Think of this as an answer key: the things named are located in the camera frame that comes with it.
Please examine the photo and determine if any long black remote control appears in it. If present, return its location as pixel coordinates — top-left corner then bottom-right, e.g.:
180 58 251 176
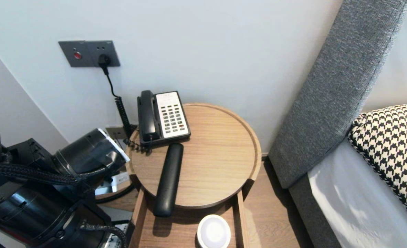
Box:
153 143 184 218

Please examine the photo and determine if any curved wooden table drawer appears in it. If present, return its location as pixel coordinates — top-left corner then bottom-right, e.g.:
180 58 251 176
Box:
128 188 251 248

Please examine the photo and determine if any white round dome device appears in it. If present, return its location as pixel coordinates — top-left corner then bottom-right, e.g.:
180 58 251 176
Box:
197 214 231 248

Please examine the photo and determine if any black telephone handset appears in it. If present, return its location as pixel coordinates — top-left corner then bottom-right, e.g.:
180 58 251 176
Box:
139 90 161 142

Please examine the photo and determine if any black power plug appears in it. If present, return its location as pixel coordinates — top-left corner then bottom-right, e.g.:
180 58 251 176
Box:
98 54 113 75

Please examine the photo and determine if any black white desk telephone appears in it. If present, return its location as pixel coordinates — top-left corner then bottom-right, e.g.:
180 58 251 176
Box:
138 90 192 145

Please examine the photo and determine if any round wooden side table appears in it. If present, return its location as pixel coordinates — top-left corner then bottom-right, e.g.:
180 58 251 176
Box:
125 102 263 209

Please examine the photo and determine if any grey upholstered bed base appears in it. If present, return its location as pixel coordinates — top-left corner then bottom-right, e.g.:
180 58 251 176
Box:
289 174 342 248

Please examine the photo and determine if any grey fabric headboard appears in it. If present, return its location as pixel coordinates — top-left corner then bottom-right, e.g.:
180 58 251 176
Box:
268 0 407 189

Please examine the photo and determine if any white bed sheet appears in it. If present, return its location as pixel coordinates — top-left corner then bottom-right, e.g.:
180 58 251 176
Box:
307 138 407 248

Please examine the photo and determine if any black white houndstooth pillow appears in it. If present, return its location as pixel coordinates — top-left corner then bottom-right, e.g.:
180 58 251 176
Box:
348 102 407 234

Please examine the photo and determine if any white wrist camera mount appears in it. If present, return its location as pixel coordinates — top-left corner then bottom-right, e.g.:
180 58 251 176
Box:
95 128 132 196

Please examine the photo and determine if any beige wall phone socket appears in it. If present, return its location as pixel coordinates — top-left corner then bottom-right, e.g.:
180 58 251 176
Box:
106 127 128 140

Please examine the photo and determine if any black coiled handset cord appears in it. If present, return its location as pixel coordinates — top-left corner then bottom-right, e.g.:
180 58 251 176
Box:
124 133 154 154

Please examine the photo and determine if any black coiled power cable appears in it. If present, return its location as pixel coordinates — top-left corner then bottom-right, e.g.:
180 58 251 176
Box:
95 73 137 204

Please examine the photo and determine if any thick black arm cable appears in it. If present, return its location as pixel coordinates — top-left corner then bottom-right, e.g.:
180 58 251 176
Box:
0 162 128 248

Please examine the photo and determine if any dark grey wall socket panel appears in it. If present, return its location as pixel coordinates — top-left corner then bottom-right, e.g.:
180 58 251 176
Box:
59 40 121 68

